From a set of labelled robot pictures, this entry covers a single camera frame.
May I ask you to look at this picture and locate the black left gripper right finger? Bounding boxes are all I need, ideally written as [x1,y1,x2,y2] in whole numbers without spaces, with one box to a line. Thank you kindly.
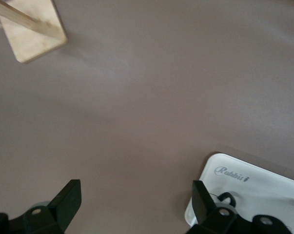
[185,180,238,234]

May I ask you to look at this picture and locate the wooden cup rack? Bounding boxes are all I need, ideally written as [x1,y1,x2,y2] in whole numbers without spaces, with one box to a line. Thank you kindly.
[0,0,68,64]

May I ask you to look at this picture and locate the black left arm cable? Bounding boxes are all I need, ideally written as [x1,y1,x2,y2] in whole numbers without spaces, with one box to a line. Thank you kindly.
[210,192,236,208]

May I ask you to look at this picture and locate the white rectangular tray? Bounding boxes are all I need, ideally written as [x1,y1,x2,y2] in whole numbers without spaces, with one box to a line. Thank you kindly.
[184,152,294,234]

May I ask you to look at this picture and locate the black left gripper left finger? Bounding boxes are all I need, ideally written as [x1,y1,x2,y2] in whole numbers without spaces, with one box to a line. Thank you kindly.
[21,179,82,234]

